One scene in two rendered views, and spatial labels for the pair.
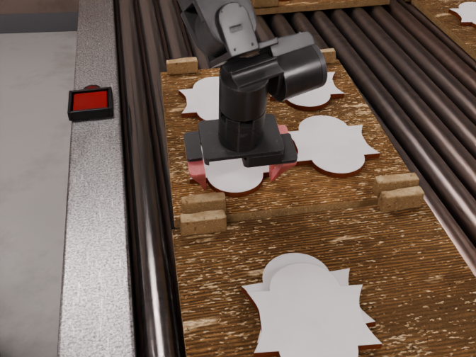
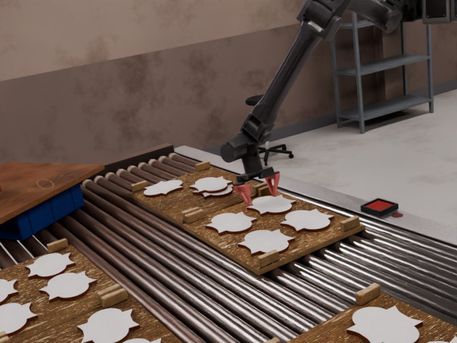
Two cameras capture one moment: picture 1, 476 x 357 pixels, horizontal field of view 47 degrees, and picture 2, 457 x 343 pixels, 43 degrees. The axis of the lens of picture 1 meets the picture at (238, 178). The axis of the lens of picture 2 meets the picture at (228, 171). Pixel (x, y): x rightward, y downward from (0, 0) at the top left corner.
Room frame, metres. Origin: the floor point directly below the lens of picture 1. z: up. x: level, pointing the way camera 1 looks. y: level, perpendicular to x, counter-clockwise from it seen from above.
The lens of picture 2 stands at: (2.15, -0.66, 1.61)
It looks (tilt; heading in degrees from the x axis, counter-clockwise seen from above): 18 degrees down; 160
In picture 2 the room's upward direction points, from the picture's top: 9 degrees counter-clockwise
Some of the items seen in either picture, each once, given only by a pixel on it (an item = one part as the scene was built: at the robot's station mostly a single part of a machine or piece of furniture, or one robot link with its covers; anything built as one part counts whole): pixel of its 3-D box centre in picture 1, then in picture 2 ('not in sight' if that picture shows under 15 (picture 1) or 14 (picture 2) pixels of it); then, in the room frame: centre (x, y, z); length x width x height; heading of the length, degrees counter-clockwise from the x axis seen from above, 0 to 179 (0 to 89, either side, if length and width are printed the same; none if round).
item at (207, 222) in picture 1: (202, 222); (262, 187); (0.50, 0.04, 0.95); 0.06 x 0.02 x 0.03; 100
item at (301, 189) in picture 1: (272, 127); (268, 226); (0.75, -0.06, 0.93); 0.41 x 0.35 x 0.02; 9
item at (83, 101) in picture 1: (91, 103); (379, 207); (0.83, 0.26, 0.92); 0.06 x 0.06 x 0.01; 11
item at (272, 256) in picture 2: (320, 56); (268, 258); (0.96, -0.16, 0.95); 0.06 x 0.02 x 0.03; 99
